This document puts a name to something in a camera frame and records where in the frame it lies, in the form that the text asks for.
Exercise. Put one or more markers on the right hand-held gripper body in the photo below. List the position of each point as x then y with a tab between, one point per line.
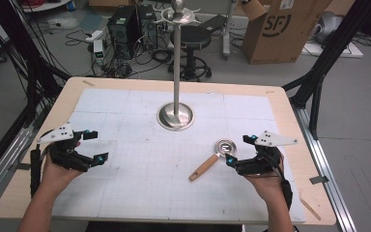
260	161

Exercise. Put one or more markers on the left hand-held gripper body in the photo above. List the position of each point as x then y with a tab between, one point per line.
65	155

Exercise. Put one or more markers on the steel utensil stand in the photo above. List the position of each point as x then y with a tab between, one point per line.
176	64

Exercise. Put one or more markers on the person's left hand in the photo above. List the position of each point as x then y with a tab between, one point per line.
55	176

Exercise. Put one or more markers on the person's right hand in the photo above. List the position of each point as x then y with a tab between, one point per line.
267	184

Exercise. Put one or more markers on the grey tape piece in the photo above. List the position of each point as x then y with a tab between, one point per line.
319	179
23	166

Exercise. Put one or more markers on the white grid mat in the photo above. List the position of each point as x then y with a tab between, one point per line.
148	180

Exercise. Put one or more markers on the brown tape strip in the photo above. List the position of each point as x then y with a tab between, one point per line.
310	209

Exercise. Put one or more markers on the small bench power supply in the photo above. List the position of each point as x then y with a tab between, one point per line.
98	51

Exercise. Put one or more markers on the white power strip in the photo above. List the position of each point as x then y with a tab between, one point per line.
95	35

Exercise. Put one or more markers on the white metal pole stand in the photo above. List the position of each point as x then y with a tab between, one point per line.
228	32

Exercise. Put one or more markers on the black computer tower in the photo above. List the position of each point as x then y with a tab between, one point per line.
148	25
122	30

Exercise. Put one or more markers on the brown cardboard box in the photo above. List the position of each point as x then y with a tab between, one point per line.
277	32

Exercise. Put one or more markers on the black round stool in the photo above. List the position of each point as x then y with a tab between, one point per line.
191	37

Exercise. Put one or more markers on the white flat board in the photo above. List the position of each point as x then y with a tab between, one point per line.
354	51

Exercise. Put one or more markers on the aluminium rail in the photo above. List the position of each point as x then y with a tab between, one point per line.
322	167
3	167

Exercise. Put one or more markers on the black metal frame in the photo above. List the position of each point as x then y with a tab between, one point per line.
29	58
331	48

